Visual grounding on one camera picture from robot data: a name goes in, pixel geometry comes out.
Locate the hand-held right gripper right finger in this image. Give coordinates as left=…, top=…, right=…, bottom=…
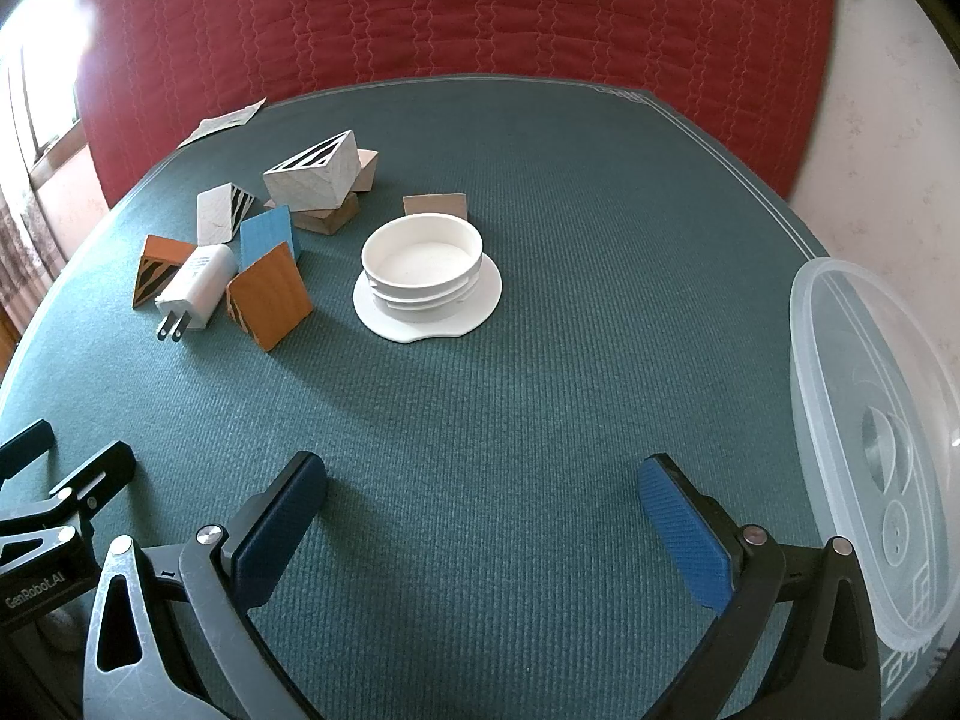
left=636, top=454, right=882, bottom=720

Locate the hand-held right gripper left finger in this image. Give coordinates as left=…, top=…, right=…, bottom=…
left=81, top=451, right=329, bottom=720

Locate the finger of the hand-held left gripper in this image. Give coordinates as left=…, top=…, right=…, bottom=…
left=0, top=441, right=140, bottom=541
left=0, top=420, right=57, bottom=482

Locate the white charger plug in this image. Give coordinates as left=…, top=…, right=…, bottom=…
left=154, top=244, right=235, bottom=344

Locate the clear plastic bowl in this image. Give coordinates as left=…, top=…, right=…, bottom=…
left=791, top=256, right=960, bottom=650

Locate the orange striped wedge block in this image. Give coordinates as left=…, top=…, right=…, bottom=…
left=133, top=234, right=197, bottom=310
left=225, top=241, right=314, bottom=353

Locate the small white striped wedge block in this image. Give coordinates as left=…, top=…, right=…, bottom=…
left=196, top=181, right=258, bottom=247

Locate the blue wooden block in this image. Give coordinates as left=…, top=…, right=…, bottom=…
left=238, top=208, right=302, bottom=272

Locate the large white striped wedge block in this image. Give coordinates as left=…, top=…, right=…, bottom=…
left=262, top=130, right=359, bottom=212

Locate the patterned curtain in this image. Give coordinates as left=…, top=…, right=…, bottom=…
left=0, top=180, right=70, bottom=346

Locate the green table mat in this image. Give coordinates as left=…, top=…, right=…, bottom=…
left=0, top=75, right=960, bottom=720

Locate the grey paper card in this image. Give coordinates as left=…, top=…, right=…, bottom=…
left=178, top=97, right=269, bottom=149

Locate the red quilted blanket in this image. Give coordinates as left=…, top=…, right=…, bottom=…
left=75, top=0, right=841, bottom=211

